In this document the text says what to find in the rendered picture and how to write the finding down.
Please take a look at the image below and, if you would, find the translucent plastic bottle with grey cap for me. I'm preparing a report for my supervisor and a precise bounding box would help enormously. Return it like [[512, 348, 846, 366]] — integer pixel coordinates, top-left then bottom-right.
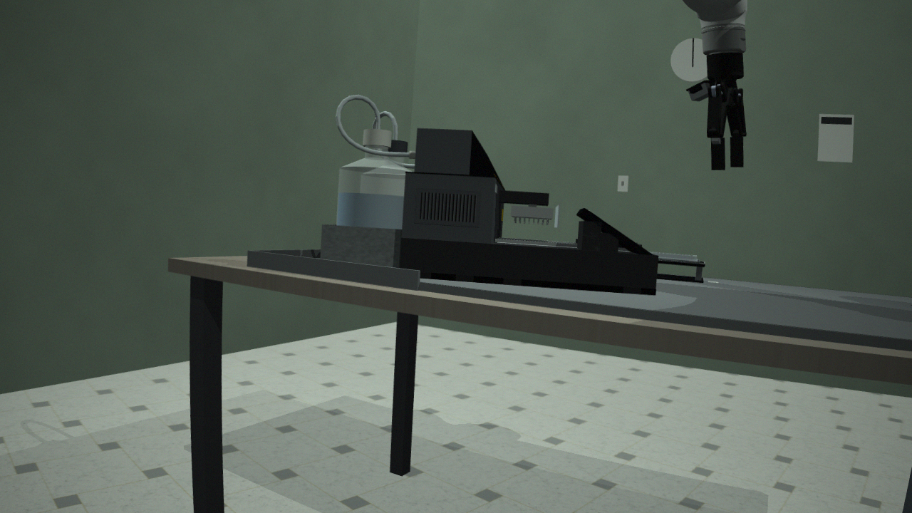
[[336, 129, 409, 229]]

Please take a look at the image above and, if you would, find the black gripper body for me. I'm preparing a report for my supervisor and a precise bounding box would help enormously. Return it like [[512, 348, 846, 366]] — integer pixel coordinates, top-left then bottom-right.
[[707, 53, 744, 103]]

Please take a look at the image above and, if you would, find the black rectangular frame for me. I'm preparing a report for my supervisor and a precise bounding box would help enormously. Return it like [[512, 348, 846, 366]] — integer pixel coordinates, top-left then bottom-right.
[[657, 259, 705, 283]]

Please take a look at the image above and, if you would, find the grey curved hose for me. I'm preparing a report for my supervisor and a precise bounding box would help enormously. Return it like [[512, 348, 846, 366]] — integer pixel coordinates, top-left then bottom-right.
[[336, 95, 409, 157]]

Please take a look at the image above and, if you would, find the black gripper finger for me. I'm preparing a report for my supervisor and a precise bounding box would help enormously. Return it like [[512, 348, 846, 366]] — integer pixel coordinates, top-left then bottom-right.
[[707, 84, 734, 170], [727, 88, 747, 167]]

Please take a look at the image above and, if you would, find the grey flexible hose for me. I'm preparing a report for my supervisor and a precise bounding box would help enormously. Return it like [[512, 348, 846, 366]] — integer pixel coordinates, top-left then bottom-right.
[[372, 111, 415, 169]]

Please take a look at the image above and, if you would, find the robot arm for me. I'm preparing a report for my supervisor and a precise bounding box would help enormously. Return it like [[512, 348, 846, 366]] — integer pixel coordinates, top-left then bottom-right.
[[683, 0, 747, 101]]

